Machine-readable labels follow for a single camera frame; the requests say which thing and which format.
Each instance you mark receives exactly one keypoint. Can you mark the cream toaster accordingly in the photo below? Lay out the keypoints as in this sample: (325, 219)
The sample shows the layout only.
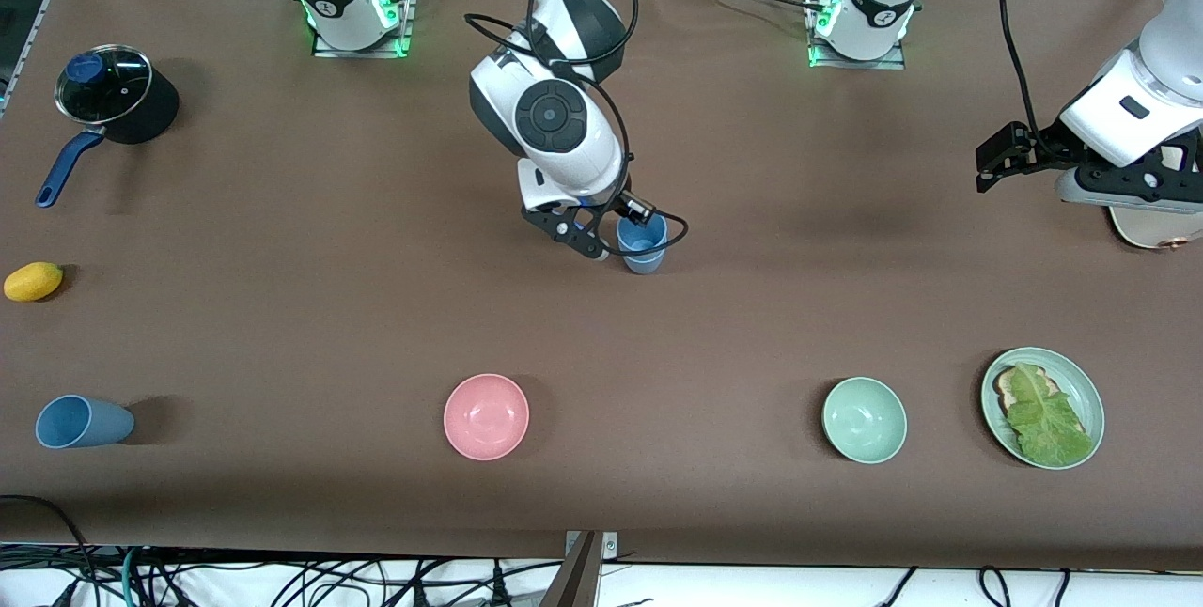
(1156, 226)

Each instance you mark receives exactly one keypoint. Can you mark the green lettuce leaf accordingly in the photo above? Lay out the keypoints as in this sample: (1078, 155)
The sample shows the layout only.
(1048, 424)

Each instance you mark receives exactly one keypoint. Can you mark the dark slanted bar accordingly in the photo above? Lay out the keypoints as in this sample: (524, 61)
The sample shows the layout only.
(573, 579)

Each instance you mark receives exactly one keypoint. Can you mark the toast slice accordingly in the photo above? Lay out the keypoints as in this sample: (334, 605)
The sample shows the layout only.
(1006, 388)

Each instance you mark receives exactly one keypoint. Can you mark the yellow lemon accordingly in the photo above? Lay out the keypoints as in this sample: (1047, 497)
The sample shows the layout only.
(33, 282)

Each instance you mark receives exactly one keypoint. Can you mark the metal table edge bracket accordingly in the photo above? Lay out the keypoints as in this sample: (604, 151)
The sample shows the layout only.
(609, 544)

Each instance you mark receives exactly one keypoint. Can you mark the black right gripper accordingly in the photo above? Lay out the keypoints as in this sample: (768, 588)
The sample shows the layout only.
(624, 203)

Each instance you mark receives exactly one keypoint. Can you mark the pink bowl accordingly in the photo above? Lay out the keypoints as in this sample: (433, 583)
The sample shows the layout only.
(486, 417)

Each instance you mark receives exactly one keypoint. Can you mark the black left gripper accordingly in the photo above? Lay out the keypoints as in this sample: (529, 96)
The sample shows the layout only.
(1041, 154)

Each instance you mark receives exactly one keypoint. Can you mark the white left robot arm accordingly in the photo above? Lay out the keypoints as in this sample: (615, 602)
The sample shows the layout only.
(1118, 118)

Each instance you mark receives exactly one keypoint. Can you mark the mint green bowl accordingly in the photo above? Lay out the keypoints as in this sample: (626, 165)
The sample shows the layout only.
(865, 420)

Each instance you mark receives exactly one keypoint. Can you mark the aluminium table edge rail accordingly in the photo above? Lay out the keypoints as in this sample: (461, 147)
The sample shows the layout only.
(36, 24)

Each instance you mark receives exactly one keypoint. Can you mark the mint green plate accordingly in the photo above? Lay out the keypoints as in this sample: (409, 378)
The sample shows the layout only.
(1081, 381)

